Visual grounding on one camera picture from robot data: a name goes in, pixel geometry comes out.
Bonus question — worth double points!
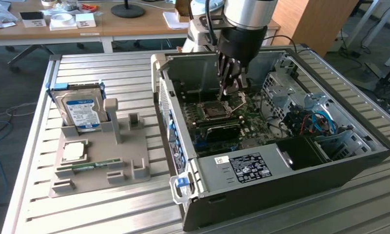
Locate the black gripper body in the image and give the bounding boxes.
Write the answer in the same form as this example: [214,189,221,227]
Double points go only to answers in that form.
[217,24,269,68]

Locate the graphics card with black cooler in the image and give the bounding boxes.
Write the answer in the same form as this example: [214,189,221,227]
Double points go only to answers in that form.
[194,121,242,147]

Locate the metal socket cover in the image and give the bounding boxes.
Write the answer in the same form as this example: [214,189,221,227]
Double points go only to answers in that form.
[226,90,248,113]

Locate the silver perforated drive cage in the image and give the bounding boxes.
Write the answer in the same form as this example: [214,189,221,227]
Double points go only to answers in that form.
[261,72,314,122]

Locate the black installed RAM stick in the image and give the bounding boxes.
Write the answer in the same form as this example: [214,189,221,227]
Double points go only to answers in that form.
[196,117,242,128]

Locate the green motherboard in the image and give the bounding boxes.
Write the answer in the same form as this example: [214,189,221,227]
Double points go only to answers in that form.
[180,90,282,158]

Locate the white paper stack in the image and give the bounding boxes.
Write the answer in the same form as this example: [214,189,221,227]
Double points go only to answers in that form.
[164,11,192,30]

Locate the brown cardboard box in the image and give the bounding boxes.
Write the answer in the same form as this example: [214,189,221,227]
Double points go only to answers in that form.
[174,0,193,24]

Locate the wooden desk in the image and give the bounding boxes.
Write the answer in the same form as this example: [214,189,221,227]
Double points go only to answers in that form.
[0,0,282,54]

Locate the black round lamp base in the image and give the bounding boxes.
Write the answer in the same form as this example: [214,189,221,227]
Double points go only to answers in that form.
[110,0,146,19]

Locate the grey power supply unit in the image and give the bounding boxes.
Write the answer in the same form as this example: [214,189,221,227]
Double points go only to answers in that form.
[194,143,296,193]

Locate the silver disk bay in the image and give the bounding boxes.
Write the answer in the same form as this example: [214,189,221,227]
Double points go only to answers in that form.
[313,130,373,161]

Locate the hard disk in blue caddy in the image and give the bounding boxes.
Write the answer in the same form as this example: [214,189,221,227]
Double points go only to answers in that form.
[47,79,112,134]

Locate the white cube box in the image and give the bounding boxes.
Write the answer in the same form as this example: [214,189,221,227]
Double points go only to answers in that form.
[75,12,97,29]

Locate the grey printed parts rack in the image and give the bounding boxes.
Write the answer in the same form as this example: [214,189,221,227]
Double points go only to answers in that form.
[48,97,152,198]

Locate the red small parts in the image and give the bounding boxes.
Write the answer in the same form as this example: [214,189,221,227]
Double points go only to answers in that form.
[81,3,100,13]

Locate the open black PC case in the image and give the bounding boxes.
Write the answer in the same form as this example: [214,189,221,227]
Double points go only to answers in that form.
[150,47,390,232]

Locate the flat white box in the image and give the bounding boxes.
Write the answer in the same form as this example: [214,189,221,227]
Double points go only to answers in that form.
[49,18,79,31]

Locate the white tape roll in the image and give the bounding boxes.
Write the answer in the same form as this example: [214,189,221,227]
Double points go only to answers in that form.
[51,13,75,25]

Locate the silver CPU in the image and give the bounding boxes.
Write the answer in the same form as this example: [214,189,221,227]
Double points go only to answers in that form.
[60,142,87,163]

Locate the green RAM stick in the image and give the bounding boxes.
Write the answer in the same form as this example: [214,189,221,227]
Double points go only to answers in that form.
[56,157,122,172]

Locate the black and white box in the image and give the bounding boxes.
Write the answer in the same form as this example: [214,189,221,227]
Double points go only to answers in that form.
[20,11,48,28]

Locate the clear plastic bag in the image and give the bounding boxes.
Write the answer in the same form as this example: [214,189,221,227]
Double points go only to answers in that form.
[0,1,19,22]

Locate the black cable behind case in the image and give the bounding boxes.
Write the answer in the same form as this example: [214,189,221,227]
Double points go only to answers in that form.
[265,35,302,54]

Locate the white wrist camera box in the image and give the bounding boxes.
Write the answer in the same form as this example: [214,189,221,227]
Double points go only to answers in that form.
[190,15,224,47]

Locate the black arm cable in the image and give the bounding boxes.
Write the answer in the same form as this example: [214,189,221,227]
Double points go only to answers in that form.
[204,0,220,47]

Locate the orange wire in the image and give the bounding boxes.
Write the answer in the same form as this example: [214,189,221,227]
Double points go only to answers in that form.
[298,114,317,136]

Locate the blue wire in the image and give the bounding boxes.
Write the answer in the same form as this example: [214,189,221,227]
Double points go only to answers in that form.
[310,111,340,136]

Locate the white floor cable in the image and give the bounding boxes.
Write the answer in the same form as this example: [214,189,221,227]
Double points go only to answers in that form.
[0,101,39,117]

